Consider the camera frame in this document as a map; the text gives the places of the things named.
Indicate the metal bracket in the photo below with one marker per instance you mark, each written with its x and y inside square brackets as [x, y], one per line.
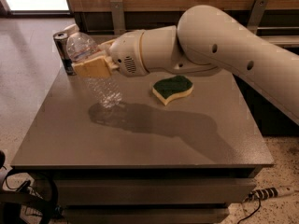
[118, 19]
[256, 15]

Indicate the clear plastic water bottle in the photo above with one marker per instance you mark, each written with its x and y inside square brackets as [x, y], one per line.
[81, 47]

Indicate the right metal bracket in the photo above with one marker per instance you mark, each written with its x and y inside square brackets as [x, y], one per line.
[256, 15]

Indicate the white power strip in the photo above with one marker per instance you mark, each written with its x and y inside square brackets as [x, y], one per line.
[269, 193]

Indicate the left metal bracket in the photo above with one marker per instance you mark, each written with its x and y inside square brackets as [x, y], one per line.
[118, 19]

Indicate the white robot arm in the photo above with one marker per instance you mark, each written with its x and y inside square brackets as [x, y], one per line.
[205, 39]

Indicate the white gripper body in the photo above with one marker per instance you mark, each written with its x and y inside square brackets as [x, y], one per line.
[125, 54]

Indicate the silver blue drink can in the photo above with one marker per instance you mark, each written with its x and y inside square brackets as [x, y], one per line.
[60, 40]

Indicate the green and yellow sponge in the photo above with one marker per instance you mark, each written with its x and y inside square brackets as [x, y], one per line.
[173, 88]

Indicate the grey drawer cabinet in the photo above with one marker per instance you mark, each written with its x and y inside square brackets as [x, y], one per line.
[145, 163]

